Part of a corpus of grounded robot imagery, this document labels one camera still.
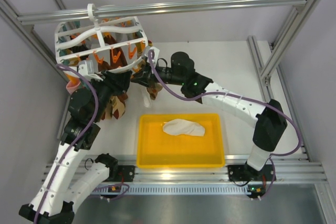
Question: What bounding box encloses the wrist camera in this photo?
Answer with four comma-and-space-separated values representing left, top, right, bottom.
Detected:
78, 60, 95, 76
144, 46, 160, 66

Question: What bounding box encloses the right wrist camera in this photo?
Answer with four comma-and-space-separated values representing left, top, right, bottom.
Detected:
144, 46, 160, 66

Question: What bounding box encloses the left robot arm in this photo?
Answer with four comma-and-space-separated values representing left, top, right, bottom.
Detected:
19, 71, 132, 223

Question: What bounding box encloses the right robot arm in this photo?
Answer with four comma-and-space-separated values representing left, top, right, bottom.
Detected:
132, 49, 287, 182

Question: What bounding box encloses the aluminium top bar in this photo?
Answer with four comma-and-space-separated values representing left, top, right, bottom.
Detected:
17, 0, 307, 25

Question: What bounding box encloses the pink patterned sock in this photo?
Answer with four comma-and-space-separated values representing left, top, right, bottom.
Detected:
66, 76, 81, 94

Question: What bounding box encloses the brown sock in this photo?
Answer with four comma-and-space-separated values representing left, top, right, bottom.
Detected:
103, 35, 128, 70

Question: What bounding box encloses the beige argyle sock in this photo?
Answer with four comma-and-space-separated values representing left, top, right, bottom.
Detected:
146, 83, 163, 101

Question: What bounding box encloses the white sock hanger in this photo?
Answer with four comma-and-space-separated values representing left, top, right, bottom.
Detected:
54, 16, 151, 76

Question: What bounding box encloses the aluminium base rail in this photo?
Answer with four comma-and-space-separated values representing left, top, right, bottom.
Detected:
93, 154, 327, 196

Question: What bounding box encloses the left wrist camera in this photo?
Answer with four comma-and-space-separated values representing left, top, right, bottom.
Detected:
78, 60, 95, 76

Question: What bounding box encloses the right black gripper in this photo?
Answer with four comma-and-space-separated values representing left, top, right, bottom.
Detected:
131, 63, 185, 91

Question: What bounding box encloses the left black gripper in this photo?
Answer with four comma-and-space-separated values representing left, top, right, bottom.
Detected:
89, 69, 132, 122

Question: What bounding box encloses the yellow plastic tray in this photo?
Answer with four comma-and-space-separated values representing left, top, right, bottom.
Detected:
136, 113, 225, 168

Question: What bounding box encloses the white sock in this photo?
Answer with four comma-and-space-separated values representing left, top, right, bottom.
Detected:
141, 87, 152, 108
162, 119, 205, 136

